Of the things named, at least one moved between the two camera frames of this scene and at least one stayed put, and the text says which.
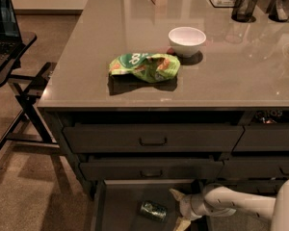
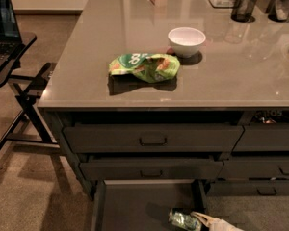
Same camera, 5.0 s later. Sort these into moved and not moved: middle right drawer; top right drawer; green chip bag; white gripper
Moved: white gripper
Not moved: green chip bag; middle right drawer; top right drawer
